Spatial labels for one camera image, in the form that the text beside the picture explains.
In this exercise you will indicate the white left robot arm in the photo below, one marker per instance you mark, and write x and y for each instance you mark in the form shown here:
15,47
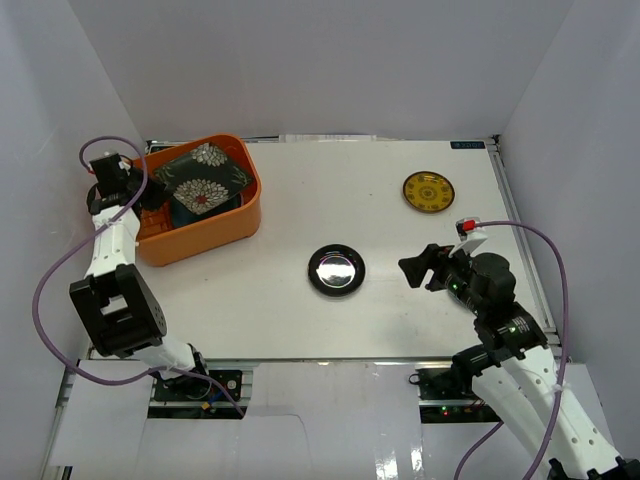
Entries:
121,315

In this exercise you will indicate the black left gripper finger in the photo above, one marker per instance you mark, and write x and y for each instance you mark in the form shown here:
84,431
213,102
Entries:
152,203
155,190

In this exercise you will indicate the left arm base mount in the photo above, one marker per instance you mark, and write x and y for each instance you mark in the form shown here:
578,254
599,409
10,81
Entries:
190,398

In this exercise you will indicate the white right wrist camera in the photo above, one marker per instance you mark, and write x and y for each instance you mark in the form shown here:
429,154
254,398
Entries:
471,236

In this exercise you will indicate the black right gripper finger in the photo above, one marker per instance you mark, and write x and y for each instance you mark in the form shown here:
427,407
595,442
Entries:
435,250
415,269

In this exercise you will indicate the black glossy round plate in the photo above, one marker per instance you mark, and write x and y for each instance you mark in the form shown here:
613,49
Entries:
336,270

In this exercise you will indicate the orange plastic bin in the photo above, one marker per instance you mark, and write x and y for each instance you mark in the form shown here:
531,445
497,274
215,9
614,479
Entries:
160,243

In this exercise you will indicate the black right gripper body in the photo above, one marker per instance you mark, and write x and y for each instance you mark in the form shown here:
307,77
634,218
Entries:
449,273

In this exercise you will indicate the teal square plate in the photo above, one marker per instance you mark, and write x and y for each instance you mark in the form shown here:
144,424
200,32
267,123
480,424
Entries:
180,216

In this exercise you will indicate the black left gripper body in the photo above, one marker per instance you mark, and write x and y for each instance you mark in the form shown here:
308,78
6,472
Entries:
151,195

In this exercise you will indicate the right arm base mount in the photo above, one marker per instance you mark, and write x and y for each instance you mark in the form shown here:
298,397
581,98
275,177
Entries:
444,400

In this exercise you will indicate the yellow patterned round plate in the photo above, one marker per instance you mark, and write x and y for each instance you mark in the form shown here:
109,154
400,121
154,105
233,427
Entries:
428,192

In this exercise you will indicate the black floral square plate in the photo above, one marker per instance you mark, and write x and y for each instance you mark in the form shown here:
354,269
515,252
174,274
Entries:
204,178

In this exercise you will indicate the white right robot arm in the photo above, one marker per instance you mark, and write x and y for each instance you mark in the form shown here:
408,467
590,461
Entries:
513,369

